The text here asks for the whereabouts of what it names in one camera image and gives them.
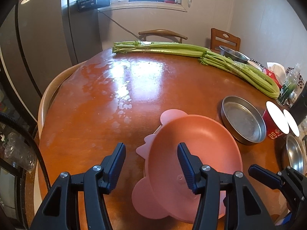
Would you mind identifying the stainless steel bowl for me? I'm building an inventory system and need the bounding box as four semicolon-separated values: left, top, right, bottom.
285;133;306;176

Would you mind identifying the red paper bowl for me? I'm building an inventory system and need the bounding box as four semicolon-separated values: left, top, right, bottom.
283;109;300;137
262;101;290;139

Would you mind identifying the shallow round metal pan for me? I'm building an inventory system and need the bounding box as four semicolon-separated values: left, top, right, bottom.
221;96;266;145

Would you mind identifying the pink bear-shaped plate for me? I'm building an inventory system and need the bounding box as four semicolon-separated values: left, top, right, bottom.
132;109;243;223

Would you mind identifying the black thermos flask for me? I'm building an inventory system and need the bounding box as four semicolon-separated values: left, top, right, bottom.
289;84;307;125

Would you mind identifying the green label plastic bottle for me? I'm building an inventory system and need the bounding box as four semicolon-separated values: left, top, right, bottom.
277;63;301;105

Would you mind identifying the celery bunch right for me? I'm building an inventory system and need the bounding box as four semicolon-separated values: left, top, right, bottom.
199;51;280;99

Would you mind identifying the celery bunch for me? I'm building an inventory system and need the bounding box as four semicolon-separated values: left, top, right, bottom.
112;41;210;58
199;51;280;99

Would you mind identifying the red tissue pack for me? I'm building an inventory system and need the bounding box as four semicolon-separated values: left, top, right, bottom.
263;62;286;89

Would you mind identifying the far metal bowl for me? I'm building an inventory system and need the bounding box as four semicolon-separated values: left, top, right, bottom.
219;46;250;63

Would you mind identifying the wooden slat-back chair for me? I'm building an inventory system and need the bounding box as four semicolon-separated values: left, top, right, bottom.
210;28;241;53

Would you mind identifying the celery bunch left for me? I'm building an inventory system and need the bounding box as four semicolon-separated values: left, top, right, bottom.
112;41;210;58

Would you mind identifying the grey refrigerator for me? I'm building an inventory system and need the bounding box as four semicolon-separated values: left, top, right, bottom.
1;0;102;123

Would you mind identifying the curved wooden armchair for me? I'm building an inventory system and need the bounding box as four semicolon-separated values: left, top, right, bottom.
138;29;188;43

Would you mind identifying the black box on shelf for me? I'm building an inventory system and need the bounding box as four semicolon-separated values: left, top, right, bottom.
77;0;110;11

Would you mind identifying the black cable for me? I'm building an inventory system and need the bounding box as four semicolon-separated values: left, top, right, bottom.
0;111;52;190

